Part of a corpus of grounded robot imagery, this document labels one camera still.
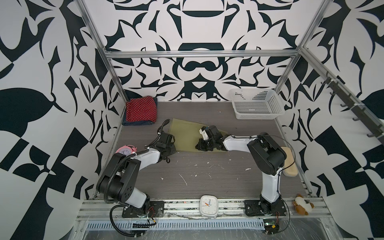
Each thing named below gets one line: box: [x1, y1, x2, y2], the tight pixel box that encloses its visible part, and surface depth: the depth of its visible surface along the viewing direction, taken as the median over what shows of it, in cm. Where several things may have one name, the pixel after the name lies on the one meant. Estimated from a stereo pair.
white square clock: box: [199, 194, 219, 218], surface depth 75 cm
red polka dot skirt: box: [126, 96, 157, 123], surface depth 107 cm
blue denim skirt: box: [122, 97, 158, 126], surface depth 107 cm
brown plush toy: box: [292, 193, 315, 216], surface depth 75 cm
